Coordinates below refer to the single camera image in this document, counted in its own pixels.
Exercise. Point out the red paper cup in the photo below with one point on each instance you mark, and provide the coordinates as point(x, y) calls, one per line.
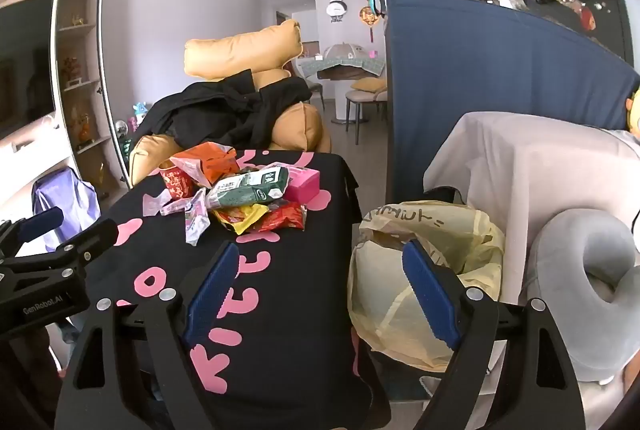
point(175, 182)

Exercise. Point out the orange snack packet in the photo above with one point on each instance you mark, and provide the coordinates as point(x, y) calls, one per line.
point(210, 158)

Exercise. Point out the black jacket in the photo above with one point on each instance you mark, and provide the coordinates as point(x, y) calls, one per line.
point(220, 110)

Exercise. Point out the white shelf unit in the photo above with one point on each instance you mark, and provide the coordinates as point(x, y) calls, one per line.
point(82, 60)

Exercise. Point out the yellow plush toy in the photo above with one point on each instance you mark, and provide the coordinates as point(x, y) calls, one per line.
point(635, 110)

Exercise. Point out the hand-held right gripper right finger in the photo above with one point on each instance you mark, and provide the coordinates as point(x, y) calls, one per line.
point(430, 295)

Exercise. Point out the small clear wrapper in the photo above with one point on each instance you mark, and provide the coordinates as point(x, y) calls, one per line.
point(155, 202)

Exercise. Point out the red snack packet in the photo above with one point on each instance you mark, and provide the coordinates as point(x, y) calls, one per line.
point(282, 216)

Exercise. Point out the yellow seat cushion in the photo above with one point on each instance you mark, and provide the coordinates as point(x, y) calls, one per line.
point(367, 84)

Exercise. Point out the hanging lantern ornament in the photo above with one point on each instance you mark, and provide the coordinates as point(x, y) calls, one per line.
point(367, 15)

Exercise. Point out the green white snack packet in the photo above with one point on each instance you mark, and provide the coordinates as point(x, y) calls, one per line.
point(250, 187)

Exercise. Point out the black tablecloth with pink letters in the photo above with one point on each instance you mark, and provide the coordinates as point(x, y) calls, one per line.
point(280, 310)

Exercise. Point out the panda wall clock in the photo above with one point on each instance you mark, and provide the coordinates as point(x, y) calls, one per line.
point(336, 8)

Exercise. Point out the pink box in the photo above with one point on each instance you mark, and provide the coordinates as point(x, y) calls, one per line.
point(302, 185)

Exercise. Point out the pastel toy figure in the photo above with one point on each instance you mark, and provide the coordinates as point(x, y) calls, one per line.
point(140, 113)

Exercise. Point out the grey dining chair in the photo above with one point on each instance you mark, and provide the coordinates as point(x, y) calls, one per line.
point(362, 98)
point(315, 88)

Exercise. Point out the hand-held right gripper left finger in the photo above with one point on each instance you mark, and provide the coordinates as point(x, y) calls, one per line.
point(210, 290)

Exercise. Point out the tan leather armchair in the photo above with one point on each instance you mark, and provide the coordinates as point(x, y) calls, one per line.
point(240, 53)

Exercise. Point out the yellow wrapper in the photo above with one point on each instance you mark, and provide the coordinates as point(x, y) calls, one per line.
point(240, 220)

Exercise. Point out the blue partition cloth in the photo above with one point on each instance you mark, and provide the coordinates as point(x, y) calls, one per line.
point(475, 75)

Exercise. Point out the television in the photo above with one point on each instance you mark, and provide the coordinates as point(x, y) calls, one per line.
point(25, 60)

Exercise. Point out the mesh food cover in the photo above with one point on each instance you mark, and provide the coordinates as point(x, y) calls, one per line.
point(345, 52)

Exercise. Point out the bin with yellow bag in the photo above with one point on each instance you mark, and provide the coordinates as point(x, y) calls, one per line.
point(380, 300)

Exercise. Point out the purple bag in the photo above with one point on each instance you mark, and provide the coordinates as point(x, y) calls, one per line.
point(65, 195)

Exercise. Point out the grey neck pillow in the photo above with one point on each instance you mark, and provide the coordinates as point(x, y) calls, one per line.
point(565, 250)

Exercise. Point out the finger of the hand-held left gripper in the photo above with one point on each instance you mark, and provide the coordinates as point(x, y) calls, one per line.
point(95, 235)
point(42, 220)

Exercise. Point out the pink clear plastic wrapper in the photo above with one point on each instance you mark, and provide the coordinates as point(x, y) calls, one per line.
point(196, 222)

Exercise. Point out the person's left forearm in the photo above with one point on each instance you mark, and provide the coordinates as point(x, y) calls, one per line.
point(25, 385)

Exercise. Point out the dining table with cloth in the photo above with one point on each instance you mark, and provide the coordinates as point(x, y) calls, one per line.
point(350, 68)

